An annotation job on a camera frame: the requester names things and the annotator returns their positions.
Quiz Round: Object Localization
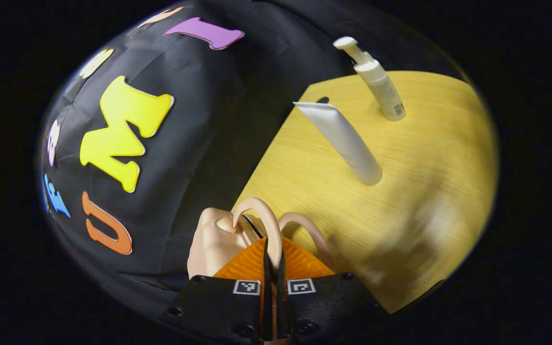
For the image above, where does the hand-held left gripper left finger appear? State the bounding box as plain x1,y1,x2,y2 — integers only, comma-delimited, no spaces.
160,237,274,343

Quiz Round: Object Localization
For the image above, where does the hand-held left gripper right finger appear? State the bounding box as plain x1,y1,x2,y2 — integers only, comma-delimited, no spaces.
275,236,389,343

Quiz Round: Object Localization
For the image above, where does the beige suitcase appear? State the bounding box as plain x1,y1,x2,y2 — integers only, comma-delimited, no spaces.
187,196,338,281

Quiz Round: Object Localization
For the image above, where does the white squeeze tube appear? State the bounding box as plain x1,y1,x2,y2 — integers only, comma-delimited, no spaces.
293,101,383,186

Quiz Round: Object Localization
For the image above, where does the white pump bottle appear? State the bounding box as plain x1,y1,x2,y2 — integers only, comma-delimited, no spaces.
333,36,406,121

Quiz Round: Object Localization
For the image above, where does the black backdrop cloth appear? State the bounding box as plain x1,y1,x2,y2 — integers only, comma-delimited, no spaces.
39,0,471,319

